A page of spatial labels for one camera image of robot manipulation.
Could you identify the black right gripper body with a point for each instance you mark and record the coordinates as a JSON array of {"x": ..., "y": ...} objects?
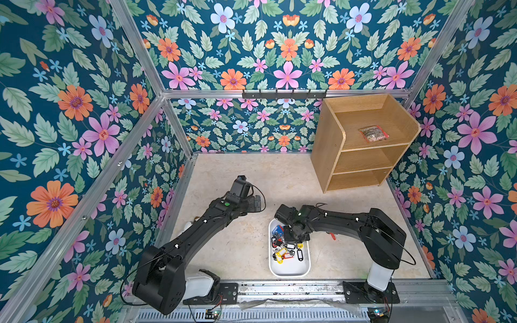
[{"x": 291, "y": 233}]

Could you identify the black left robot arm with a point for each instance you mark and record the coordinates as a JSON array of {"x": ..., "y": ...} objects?
[{"x": 161, "y": 280}]

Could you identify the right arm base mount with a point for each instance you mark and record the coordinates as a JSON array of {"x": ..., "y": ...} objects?
[{"x": 360, "y": 292}]

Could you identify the pile of colourful key tags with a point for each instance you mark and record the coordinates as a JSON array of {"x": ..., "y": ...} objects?
[{"x": 282, "y": 250}]

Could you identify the white storage tray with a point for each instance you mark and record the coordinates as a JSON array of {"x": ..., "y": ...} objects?
[{"x": 291, "y": 268}]

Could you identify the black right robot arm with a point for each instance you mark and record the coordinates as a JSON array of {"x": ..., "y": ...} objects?
[{"x": 383, "y": 239}]

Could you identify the black wall hook rail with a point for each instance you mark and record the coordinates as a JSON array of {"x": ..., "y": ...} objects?
[{"x": 284, "y": 94}]

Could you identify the clear bag of small parts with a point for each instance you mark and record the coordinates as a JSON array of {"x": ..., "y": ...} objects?
[{"x": 374, "y": 133}]

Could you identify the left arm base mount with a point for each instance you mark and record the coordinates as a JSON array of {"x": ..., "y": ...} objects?
[{"x": 221, "y": 294}]

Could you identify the wooden shelf cabinet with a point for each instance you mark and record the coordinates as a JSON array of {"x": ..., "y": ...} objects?
[{"x": 342, "y": 158}]

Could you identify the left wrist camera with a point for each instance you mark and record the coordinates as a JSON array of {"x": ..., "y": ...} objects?
[{"x": 241, "y": 187}]

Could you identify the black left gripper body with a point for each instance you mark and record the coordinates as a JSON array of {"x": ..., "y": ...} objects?
[{"x": 248, "y": 205}]

